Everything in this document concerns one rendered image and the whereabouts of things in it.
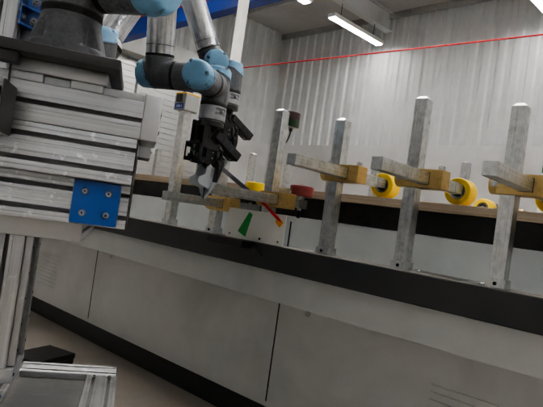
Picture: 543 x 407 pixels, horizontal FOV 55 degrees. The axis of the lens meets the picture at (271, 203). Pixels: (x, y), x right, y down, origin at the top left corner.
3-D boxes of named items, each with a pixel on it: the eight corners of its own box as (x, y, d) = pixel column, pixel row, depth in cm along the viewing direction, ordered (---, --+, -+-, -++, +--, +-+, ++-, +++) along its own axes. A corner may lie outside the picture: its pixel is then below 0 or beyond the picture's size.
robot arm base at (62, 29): (16, 43, 95) (24, -11, 96) (31, 63, 110) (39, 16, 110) (102, 60, 99) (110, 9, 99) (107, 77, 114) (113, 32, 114)
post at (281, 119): (263, 253, 171) (284, 107, 172) (254, 251, 173) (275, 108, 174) (269, 253, 174) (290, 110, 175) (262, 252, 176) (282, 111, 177)
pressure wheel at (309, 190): (299, 218, 174) (304, 183, 174) (281, 216, 179) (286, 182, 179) (313, 220, 180) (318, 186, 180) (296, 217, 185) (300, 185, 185)
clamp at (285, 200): (284, 208, 166) (287, 192, 166) (254, 204, 175) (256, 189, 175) (296, 210, 170) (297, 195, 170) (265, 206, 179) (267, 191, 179)
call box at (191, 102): (183, 111, 203) (187, 91, 203) (172, 111, 208) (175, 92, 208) (197, 115, 209) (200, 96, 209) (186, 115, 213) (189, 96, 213)
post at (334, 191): (323, 278, 154) (346, 117, 155) (313, 275, 157) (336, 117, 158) (330, 278, 157) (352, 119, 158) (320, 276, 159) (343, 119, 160)
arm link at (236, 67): (217, 61, 184) (240, 67, 187) (213, 93, 184) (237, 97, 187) (224, 56, 177) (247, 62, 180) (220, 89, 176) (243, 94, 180)
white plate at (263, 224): (281, 246, 165) (285, 215, 165) (225, 235, 182) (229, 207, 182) (282, 246, 165) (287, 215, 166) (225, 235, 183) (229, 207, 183)
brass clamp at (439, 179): (439, 189, 133) (442, 169, 133) (391, 185, 142) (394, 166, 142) (449, 191, 137) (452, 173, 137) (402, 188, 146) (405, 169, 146)
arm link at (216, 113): (214, 111, 152) (233, 110, 147) (212, 126, 152) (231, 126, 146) (194, 104, 146) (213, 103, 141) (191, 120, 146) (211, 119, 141)
